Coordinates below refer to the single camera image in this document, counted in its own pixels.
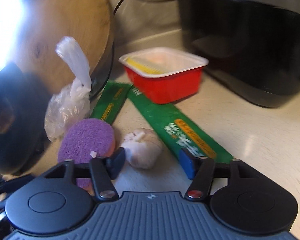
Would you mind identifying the purple pink sponge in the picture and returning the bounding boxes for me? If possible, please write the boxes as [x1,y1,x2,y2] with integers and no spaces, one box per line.
[57,118,116,196]

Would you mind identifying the green chopstick packet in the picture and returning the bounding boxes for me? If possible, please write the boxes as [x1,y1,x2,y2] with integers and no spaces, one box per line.
[90,80,132,125]
[127,86,234,164]

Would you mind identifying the red rectangular food tray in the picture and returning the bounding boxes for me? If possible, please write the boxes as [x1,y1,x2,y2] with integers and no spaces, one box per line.
[119,47,209,104]

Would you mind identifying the garlic bulb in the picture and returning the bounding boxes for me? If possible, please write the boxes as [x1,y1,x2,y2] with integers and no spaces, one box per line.
[120,128,163,170]

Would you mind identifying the knotted clear plastic bag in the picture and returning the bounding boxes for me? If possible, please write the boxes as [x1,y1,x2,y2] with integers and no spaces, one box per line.
[44,36,92,141]

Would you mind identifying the dark blue rice cooker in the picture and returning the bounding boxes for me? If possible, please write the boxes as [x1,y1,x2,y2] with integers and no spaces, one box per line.
[0,62,51,176]

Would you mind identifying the black box appliance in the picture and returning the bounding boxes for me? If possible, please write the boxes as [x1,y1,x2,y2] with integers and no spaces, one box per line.
[178,0,300,108]

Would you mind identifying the round wooden cutting board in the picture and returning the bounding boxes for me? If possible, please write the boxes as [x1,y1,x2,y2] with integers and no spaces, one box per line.
[13,0,114,94]

